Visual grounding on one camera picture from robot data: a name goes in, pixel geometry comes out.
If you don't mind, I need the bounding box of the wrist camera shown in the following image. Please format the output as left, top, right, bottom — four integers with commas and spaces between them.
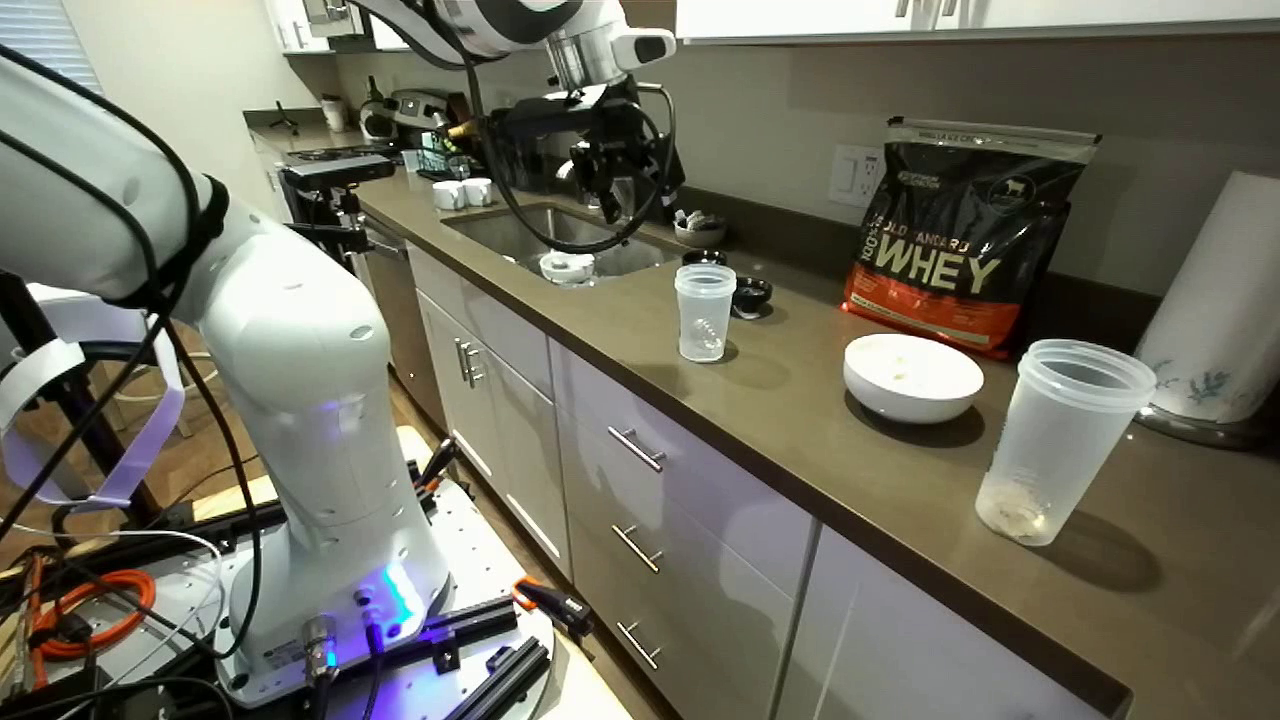
488, 84, 643, 143

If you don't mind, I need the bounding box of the dishwasher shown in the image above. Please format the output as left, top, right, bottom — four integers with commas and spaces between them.
362, 214, 449, 433

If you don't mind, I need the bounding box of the white cabinet door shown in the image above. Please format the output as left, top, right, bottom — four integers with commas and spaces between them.
774, 524, 1113, 720
416, 290, 573, 581

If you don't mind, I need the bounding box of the silver tap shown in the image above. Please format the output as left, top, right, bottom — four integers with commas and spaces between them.
554, 80, 681, 201

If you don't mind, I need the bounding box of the white lid in sink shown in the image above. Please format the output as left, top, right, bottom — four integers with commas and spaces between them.
539, 250, 597, 285

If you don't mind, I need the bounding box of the white bowl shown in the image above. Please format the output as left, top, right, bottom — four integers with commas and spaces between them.
842, 333, 987, 425

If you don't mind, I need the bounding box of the window blind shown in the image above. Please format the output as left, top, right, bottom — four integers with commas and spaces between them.
0, 0, 104, 96

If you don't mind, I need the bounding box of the white strap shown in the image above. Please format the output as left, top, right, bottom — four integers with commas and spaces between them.
0, 338, 188, 513

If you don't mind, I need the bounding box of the paper towel holder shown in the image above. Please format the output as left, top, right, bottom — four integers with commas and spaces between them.
1134, 398, 1280, 453

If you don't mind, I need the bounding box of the black kettle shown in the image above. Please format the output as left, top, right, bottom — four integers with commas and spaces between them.
357, 75, 398, 143

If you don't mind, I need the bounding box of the camera on mount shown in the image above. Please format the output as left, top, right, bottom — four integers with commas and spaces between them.
278, 152, 403, 263

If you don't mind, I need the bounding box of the large clear shaker cup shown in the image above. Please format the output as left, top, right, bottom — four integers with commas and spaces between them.
974, 339, 1159, 548

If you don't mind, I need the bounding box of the paper towel roll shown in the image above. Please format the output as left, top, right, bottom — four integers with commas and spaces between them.
1135, 169, 1280, 425

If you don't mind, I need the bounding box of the small clear shaker cup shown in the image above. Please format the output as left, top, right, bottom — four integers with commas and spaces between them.
674, 263, 738, 364

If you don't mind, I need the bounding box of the black shaker lid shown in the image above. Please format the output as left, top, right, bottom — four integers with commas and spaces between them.
729, 276, 774, 321

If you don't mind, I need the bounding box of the upper wall cabinet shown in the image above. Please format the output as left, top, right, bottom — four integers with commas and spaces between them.
675, 0, 1280, 45

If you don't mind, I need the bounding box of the black protein powder bag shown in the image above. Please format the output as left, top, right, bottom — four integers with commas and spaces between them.
841, 116, 1103, 361

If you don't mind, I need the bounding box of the coffee machine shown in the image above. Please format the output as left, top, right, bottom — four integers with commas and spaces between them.
384, 88, 473, 153

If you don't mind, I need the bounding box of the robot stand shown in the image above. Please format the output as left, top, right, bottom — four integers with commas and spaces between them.
0, 425, 641, 720

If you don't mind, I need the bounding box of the small dish with sponge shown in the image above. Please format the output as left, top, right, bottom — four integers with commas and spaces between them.
673, 209, 729, 250

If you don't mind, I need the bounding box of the orange cable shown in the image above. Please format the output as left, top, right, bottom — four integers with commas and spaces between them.
28, 568, 159, 663

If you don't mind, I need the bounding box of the drawer handle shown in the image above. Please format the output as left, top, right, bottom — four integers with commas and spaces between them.
607, 426, 668, 474
611, 522, 665, 576
616, 619, 663, 672

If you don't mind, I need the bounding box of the steel sink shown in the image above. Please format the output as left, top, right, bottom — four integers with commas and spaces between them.
441, 202, 687, 287

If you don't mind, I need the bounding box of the orange and black clamp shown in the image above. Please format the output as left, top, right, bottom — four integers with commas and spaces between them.
511, 576, 595, 643

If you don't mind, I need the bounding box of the white sink front panel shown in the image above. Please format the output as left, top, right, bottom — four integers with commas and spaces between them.
404, 242, 556, 399

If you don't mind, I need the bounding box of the white drawer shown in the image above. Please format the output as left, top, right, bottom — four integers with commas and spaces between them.
556, 412, 801, 701
547, 338, 817, 601
566, 520, 781, 720

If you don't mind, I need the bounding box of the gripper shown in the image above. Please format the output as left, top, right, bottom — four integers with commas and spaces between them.
575, 98, 687, 227

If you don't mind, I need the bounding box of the white wall socket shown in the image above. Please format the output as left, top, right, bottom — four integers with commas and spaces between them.
827, 144, 886, 210

